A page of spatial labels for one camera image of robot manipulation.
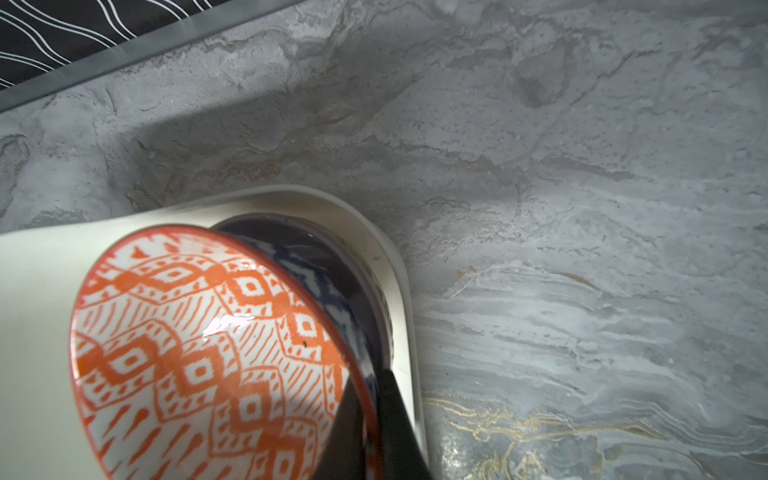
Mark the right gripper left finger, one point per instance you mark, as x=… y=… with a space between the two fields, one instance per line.
x=343 y=457

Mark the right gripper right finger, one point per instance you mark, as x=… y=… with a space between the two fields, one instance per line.
x=401 y=457

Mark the orange patterned bowl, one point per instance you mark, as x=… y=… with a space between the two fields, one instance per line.
x=195 y=356

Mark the blue patterned bowl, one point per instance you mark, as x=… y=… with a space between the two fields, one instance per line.
x=336 y=280

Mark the white plastic bin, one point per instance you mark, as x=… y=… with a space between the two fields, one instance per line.
x=42 y=270

